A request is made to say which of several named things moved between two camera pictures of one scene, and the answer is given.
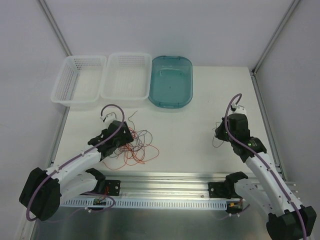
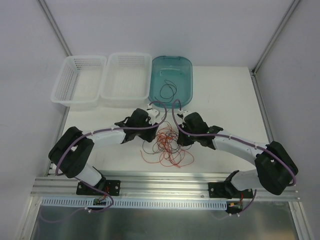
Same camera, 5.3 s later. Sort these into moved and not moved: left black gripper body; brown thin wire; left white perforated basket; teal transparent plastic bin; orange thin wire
Moved: orange thin wire; left black gripper body; brown thin wire
Not moved: left white perforated basket; teal transparent plastic bin
